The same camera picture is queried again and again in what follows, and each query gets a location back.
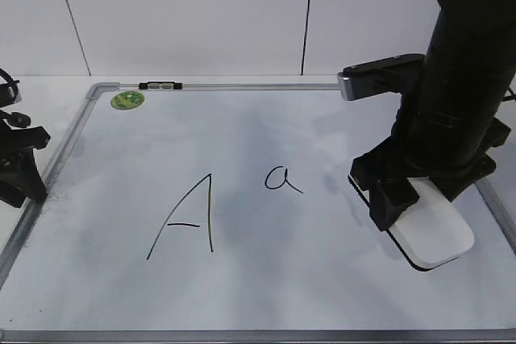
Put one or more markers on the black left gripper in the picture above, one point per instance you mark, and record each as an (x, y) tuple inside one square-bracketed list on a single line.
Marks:
[(20, 178)]

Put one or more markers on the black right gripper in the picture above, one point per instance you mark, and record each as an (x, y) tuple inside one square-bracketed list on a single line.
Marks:
[(452, 154)]

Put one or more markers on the white whiteboard eraser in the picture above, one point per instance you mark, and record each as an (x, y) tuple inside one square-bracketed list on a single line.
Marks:
[(429, 234)]

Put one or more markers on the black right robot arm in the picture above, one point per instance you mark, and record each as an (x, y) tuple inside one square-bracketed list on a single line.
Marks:
[(450, 95)]

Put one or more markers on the black board hanging clip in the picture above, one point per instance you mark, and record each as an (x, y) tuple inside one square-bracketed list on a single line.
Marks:
[(160, 85)]

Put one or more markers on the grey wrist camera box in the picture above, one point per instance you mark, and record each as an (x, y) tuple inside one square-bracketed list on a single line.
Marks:
[(395, 74)]

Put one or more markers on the white board with aluminium frame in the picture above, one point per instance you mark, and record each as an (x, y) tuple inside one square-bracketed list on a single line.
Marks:
[(213, 214)]

